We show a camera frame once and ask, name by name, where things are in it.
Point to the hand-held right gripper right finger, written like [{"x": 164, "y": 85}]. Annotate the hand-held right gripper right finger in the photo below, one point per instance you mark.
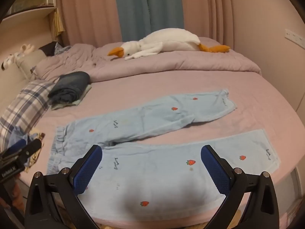
[{"x": 214, "y": 171}]

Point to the white bunny plush toy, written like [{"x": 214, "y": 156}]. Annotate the white bunny plush toy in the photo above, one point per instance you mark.
[{"x": 16, "y": 56}]

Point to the yellow patterned cloth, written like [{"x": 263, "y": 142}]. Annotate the yellow patterned cloth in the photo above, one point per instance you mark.
[{"x": 38, "y": 148}]

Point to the folded pale green garment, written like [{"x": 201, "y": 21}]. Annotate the folded pale green garment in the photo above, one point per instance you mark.
[{"x": 82, "y": 99}]

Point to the black garment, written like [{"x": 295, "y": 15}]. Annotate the black garment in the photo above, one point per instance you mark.
[{"x": 48, "y": 48}]

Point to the light blue strawberry pants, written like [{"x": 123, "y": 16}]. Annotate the light blue strawberry pants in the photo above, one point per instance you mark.
[{"x": 152, "y": 171}]

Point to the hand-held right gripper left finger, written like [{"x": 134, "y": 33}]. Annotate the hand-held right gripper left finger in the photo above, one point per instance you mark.
[{"x": 88, "y": 169}]

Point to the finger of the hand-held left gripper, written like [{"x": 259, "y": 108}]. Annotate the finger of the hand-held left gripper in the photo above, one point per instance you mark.
[
  {"x": 29, "y": 150},
  {"x": 16, "y": 146}
]

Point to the pink curtain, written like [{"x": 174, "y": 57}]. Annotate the pink curtain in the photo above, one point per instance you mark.
[
  {"x": 88, "y": 12},
  {"x": 207, "y": 9}
]

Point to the blue curtain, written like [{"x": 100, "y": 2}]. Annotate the blue curtain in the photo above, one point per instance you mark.
[{"x": 149, "y": 7}]

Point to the folded dark blue jeans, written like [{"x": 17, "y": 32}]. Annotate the folded dark blue jeans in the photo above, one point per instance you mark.
[{"x": 69, "y": 85}]

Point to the plaid pillow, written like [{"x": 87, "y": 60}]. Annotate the plaid pillow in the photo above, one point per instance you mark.
[{"x": 23, "y": 109}]

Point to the white goose plush toy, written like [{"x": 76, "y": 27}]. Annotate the white goose plush toy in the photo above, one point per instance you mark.
[{"x": 166, "y": 41}]

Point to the white wall socket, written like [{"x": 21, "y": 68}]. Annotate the white wall socket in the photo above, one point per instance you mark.
[{"x": 295, "y": 37}]

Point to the wooden shelf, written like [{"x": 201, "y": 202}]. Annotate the wooden shelf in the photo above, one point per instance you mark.
[{"x": 28, "y": 12}]

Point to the yellow hanging cloth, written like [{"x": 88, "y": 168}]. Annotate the yellow hanging cloth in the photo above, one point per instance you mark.
[{"x": 59, "y": 25}]

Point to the bed with pink sheet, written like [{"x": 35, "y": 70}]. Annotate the bed with pink sheet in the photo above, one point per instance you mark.
[{"x": 250, "y": 100}]

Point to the purple quilt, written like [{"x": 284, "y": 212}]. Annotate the purple quilt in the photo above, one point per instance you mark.
[{"x": 147, "y": 64}]

